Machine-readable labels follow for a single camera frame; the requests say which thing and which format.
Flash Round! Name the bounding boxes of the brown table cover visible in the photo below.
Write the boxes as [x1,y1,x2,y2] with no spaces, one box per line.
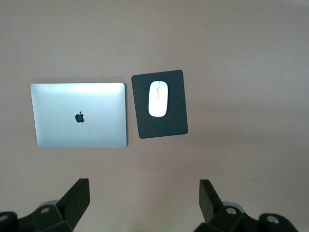
[0,0,309,232]

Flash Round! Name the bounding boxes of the silver laptop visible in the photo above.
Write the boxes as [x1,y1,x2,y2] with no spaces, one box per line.
[30,82,128,148]

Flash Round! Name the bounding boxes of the black mouse pad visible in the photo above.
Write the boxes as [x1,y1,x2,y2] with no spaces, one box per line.
[131,70,189,140]

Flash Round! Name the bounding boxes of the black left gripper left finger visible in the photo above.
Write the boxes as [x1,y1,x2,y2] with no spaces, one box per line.
[0,178,91,232]

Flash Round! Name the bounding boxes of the white computer mouse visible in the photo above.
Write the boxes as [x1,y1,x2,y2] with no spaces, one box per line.
[148,80,169,118]

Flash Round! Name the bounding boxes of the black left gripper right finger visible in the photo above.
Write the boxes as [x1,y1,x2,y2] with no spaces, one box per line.
[199,179,299,232]

